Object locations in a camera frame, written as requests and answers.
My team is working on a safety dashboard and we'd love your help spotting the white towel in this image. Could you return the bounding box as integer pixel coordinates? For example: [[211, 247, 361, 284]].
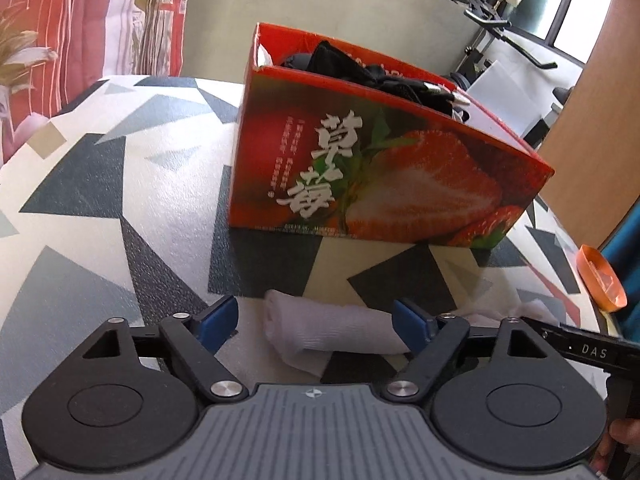
[[262, 290, 567, 378]]

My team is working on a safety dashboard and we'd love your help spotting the black soft garment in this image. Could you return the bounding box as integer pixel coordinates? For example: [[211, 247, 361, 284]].
[[281, 40, 470, 122]]

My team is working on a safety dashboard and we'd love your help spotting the printed living room backdrop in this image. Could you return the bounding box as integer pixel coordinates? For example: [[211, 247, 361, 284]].
[[1, 0, 188, 162]]

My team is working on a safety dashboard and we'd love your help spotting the person's right hand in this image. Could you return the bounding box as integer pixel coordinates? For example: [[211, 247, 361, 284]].
[[589, 416, 640, 476]]

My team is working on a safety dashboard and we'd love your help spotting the orange plastic dish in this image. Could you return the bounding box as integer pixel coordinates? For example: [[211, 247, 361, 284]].
[[576, 245, 628, 313]]

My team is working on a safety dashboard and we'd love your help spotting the geometric patterned tablecloth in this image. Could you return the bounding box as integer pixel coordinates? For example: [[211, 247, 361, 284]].
[[1, 76, 606, 479]]

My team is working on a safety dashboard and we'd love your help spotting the red strawberry cardboard box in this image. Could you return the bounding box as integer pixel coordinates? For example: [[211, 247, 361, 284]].
[[229, 23, 553, 248]]

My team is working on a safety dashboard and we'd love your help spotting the white foam board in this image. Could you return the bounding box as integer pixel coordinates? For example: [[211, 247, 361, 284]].
[[466, 61, 541, 139]]

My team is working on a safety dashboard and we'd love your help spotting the black exercise bike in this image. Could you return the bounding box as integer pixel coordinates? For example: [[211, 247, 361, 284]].
[[450, 0, 580, 150]]

